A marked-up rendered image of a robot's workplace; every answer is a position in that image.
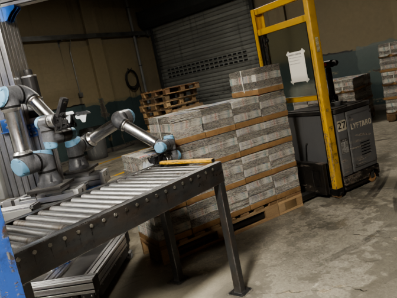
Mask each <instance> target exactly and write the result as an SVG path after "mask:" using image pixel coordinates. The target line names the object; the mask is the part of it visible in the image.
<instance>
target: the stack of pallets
mask: <svg viewBox="0 0 397 298"><path fill-rule="evenodd" d="M189 85H193V88H190V89H189ZM199 87H200V86H199V82H193V83H188V84H184V85H178V86H173V87H169V88H163V89H158V90H153V91H149V92H144V93H141V96H142V99H141V100H139V101H140V103H141V106H139V108H140V111H141V112H142V114H143V116H144V120H145V124H146V125H147V127H148V130H147V132H148V133H150V132H151V131H150V129H149V122H148V119H149V118H153V117H156V116H161V115H166V114H168V112H170V111H172V110H175V109H178V107H180V108H183V107H185V106H189V103H193V104H197V103H199V100H196V94H197V91H196V90H197V89H196V88H199ZM186 92H190V93H191V94H190V95H187V94H186ZM149 93H151V96H150V97H149V96H148V94H149ZM175 95H177V97H175ZM161 98H162V99H163V100H162V99H161ZM185 98H190V101H187V102H186V101H185ZM147 100H150V101H151V103H147ZM173 101H177V103H175V104H173ZM162 104H164V106H161V105H162ZM149 106H150V107H151V109H149V110H147V107H149ZM164 111H165V112H164ZM152 112H153V113H154V114H153V115H151V116H150V114H149V113H152Z"/></svg>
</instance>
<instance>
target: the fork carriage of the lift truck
mask: <svg viewBox="0 0 397 298"><path fill-rule="evenodd" d="M296 163H297V165H296V166H295V167H298V168H297V169H298V178H299V183H300V188H301V190H300V191H301V192H305V191H308V190H309V191H313V192H315V194H319V195H326V196H327V195H328V194H330V187H329V183H328V176H327V169H326V163H325V162H315V161H298V160H296Z"/></svg>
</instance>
